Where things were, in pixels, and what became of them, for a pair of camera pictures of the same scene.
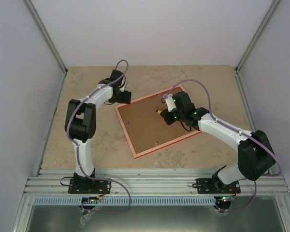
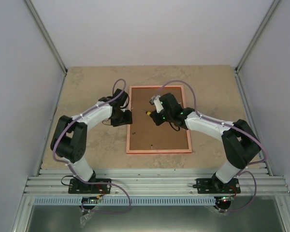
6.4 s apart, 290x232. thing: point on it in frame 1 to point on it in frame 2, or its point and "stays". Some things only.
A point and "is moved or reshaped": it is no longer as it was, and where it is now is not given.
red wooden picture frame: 159,146 is moved or reshaped
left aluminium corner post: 45,35 stays
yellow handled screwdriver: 158,111 is moved or reshaped
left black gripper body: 120,98 to 121,119
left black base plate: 84,185 stays
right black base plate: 215,186 stays
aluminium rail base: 156,182 stays
